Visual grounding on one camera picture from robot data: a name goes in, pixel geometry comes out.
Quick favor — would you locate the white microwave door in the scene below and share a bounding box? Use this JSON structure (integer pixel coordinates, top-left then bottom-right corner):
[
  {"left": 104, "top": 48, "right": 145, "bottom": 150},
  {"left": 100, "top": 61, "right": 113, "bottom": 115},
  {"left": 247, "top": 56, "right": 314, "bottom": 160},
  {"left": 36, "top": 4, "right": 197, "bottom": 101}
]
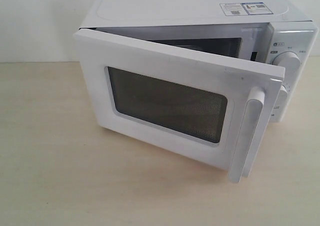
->
[{"left": 73, "top": 28, "right": 285, "bottom": 183}]

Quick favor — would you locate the white Midea microwave oven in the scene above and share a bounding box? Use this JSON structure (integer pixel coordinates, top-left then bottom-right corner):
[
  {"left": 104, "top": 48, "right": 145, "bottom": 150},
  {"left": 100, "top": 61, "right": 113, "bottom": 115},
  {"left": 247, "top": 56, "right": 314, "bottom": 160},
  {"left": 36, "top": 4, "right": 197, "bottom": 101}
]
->
[{"left": 79, "top": 0, "right": 320, "bottom": 179}]

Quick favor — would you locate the white lower timer knob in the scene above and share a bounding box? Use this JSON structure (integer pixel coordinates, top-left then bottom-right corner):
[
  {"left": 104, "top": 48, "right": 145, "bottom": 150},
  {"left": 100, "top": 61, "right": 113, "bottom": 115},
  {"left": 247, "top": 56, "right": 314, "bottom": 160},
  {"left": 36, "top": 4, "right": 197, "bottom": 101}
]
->
[{"left": 276, "top": 85, "right": 288, "bottom": 106}]

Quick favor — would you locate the white upper power knob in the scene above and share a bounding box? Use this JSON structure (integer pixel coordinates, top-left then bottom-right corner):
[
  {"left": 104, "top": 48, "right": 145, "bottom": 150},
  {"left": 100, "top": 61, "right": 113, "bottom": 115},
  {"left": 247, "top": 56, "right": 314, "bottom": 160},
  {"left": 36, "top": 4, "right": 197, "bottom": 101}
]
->
[{"left": 272, "top": 51, "right": 301, "bottom": 76}]

